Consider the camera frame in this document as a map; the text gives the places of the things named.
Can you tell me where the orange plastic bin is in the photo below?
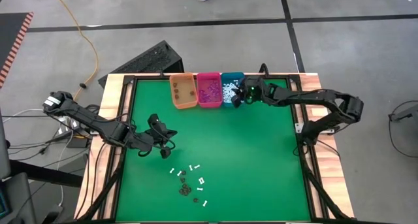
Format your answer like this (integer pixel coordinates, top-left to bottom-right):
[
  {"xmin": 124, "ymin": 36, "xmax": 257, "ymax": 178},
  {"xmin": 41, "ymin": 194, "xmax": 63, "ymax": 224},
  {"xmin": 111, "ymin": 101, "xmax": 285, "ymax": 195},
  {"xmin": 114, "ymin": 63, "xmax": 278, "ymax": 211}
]
[{"xmin": 169, "ymin": 72, "xmax": 199, "ymax": 110}]

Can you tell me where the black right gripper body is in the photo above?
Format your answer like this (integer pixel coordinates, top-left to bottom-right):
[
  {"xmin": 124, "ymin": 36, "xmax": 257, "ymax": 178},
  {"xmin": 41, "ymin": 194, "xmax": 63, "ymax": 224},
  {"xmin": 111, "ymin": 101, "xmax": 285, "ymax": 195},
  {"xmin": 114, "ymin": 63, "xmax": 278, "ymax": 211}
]
[{"xmin": 240, "ymin": 75, "xmax": 267, "ymax": 106}]

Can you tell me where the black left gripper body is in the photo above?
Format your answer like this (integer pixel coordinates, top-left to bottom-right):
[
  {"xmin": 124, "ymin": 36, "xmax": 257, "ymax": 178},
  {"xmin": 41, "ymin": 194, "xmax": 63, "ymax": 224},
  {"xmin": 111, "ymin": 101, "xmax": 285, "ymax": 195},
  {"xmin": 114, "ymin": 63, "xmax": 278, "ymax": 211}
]
[{"xmin": 136, "ymin": 123, "xmax": 174, "ymax": 159}]

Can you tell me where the grey metal post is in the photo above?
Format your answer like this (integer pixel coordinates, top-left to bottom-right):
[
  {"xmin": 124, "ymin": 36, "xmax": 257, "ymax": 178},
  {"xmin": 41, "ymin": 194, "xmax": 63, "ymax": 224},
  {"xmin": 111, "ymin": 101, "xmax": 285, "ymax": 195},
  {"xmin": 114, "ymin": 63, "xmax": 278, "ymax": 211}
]
[{"xmin": 0, "ymin": 108, "xmax": 11, "ymax": 181}]

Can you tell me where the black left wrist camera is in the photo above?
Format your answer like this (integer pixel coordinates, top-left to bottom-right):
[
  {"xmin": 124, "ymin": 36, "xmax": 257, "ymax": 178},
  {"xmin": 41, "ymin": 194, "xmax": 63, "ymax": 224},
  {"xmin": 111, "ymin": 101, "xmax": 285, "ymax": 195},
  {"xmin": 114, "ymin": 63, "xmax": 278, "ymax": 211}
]
[{"xmin": 147, "ymin": 113, "xmax": 161, "ymax": 127}]

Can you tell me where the black floor bar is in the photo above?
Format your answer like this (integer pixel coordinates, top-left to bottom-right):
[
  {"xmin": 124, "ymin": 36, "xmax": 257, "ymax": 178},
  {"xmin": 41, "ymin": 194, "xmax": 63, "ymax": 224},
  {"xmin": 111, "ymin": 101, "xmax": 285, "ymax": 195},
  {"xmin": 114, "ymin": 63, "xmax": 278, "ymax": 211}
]
[{"xmin": 8, "ymin": 159, "xmax": 84, "ymax": 188}]

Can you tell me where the green table mat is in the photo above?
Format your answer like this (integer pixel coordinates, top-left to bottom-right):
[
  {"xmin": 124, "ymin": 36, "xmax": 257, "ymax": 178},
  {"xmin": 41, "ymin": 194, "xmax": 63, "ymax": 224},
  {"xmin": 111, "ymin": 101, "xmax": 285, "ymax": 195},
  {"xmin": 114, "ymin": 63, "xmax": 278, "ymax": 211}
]
[{"xmin": 114, "ymin": 79, "xmax": 312, "ymax": 222}]

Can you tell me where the black table frame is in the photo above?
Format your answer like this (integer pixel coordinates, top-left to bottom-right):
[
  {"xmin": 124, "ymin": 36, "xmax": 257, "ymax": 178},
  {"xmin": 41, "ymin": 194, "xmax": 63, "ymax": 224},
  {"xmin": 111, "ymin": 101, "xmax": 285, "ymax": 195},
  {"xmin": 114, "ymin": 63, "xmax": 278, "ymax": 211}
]
[{"xmin": 74, "ymin": 72, "xmax": 353, "ymax": 224}]

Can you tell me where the yellow extension cable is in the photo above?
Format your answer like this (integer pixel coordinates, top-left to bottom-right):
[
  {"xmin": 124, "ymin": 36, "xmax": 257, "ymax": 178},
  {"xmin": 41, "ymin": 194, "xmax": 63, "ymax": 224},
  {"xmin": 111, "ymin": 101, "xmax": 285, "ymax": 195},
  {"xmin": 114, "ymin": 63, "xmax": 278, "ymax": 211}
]
[{"xmin": 50, "ymin": 0, "xmax": 99, "ymax": 101}]

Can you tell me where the black floor cable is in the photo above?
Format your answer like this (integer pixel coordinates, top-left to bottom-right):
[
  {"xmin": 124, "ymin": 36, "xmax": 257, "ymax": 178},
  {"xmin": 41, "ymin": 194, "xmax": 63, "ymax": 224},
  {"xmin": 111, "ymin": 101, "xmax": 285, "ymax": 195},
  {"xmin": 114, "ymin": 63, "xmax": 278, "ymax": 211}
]
[{"xmin": 387, "ymin": 99, "xmax": 418, "ymax": 155}]

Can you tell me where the blue plastic bin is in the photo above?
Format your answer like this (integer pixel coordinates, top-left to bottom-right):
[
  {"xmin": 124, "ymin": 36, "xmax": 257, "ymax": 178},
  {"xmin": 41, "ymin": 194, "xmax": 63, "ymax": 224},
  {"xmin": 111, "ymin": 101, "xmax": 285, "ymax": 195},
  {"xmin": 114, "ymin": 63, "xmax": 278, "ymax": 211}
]
[{"xmin": 221, "ymin": 71, "xmax": 246, "ymax": 108}]

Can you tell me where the pink plastic bin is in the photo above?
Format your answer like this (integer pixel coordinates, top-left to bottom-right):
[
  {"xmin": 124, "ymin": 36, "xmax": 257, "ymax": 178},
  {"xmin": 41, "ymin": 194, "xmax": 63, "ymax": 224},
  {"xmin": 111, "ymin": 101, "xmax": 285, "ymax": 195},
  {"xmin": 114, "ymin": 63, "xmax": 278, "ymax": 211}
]
[{"xmin": 197, "ymin": 72, "xmax": 223, "ymax": 108}]

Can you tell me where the black mat orange striped edge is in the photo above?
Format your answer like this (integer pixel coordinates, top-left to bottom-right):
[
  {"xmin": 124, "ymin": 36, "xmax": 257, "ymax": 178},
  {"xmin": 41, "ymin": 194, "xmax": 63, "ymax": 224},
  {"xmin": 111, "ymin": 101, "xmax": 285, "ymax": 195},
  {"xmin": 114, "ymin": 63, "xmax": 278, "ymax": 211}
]
[{"xmin": 0, "ymin": 12, "xmax": 35, "ymax": 89}]

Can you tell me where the black perforated metal case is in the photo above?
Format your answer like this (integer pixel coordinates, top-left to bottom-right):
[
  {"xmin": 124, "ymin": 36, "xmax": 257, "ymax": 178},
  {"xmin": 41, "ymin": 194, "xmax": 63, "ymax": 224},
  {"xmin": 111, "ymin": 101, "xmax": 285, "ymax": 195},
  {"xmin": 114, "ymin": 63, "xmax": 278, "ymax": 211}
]
[{"xmin": 97, "ymin": 40, "xmax": 185, "ymax": 88}]

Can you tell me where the wooden table side board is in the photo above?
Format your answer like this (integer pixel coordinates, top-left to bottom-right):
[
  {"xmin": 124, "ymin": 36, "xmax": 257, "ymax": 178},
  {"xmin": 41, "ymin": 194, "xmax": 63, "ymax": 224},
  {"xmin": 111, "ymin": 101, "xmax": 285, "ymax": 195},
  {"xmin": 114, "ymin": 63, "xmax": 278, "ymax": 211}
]
[
  {"xmin": 298, "ymin": 72, "xmax": 356, "ymax": 219},
  {"xmin": 74, "ymin": 73, "xmax": 135, "ymax": 220}
]

